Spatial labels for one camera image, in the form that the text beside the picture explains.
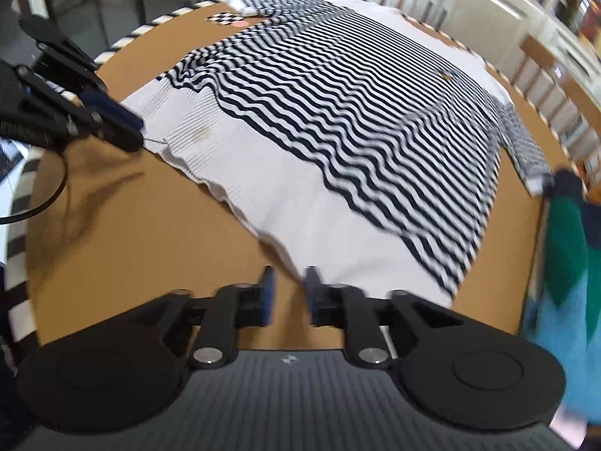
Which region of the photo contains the right wooden chair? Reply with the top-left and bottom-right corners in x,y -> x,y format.
510,35 -> 600,165

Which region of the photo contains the striped white navy sweater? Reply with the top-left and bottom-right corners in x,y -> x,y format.
125,0 -> 550,306

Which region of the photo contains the white sideboard cabinet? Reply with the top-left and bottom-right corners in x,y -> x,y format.
420,0 -> 600,86

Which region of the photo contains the green blue knit sweater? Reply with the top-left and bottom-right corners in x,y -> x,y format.
521,169 -> 600,425

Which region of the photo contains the checkerboard calibration marker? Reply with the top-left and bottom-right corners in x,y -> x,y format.
205,11 -> 249,27

